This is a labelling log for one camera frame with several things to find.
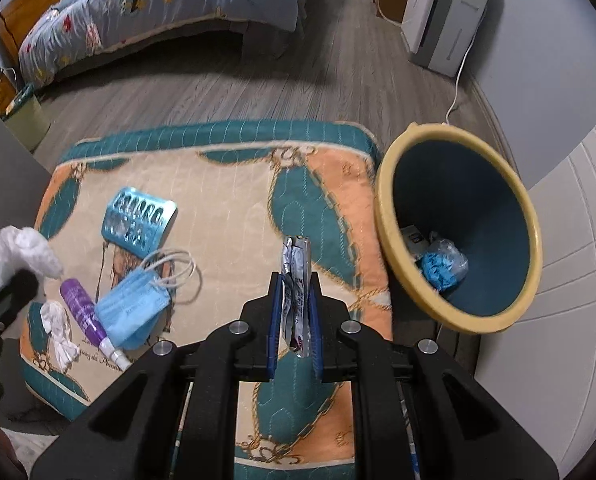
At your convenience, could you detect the yellow and teal trash bin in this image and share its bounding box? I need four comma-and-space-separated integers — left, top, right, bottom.
375, 124, 543, 334

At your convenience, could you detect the blue pill blister pack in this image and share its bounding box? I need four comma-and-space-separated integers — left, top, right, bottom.
101, 186, 177, 258

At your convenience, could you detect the purple spray bottle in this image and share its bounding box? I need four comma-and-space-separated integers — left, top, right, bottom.
60, 278, 130, 372

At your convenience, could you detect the bed with blue floral duvet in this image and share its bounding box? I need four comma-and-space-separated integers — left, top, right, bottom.
18, 0, 307, 88

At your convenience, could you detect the white power cable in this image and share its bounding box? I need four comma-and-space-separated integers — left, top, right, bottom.
442, 4, 489, 126

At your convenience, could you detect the white tissue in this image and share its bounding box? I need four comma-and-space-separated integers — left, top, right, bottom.
40, 301, 81, 373
0, 226, 63, 286

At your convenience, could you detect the white printed paper box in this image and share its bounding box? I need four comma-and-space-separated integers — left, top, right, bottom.
401, 226, 438, 262

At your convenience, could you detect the clear bag with blue trash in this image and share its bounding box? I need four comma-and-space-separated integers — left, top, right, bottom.
419, 238, 469, 292

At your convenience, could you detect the patterned quilted cushion mat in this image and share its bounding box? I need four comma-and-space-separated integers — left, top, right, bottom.
20, 119, 392, 479

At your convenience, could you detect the silver foil wrapper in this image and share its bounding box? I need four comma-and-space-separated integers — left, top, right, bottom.
281, 236, 312, 359

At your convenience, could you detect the white grey air purifier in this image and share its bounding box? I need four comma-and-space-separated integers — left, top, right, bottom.
401, 0, 488, 78

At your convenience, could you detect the blue face mask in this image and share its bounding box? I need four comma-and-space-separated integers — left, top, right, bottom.
94, 248, 196, 351

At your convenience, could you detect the green storage box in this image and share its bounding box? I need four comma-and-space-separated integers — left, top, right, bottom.
4, 84, 50, 152

